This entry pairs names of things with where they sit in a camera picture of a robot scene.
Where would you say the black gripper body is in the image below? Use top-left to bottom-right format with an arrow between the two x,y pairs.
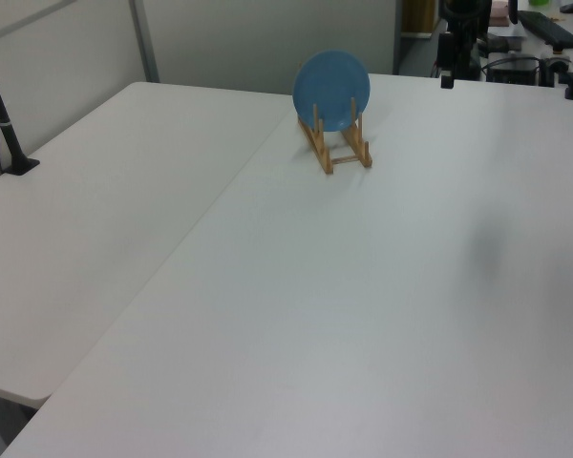
439,0 -> 491,38

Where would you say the black electronics box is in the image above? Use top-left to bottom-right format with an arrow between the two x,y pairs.
486,56 -> 541,85

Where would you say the grey partition frame post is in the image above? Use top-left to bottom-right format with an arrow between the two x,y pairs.
127,0 -> 161,83

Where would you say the blue round plate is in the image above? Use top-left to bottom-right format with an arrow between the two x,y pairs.
292,50 -> 371,134

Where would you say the brown wooden panel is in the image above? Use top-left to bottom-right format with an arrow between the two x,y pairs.
401,0 -> 434,37

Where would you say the wooden plate rack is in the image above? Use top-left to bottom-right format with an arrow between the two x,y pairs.
296,96 -> 374,176

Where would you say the black camera pole with base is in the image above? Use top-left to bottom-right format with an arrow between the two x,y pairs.
0,37 -> 42,177

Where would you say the black computer keyboard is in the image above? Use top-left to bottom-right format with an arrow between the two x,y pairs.
519,10 -> 573,49

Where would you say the pink box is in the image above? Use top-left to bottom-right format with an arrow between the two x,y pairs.
489,0 -> 511,26

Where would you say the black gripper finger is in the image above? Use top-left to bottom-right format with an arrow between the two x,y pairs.
456,29 -> 481,81
437,31 -> 456,91

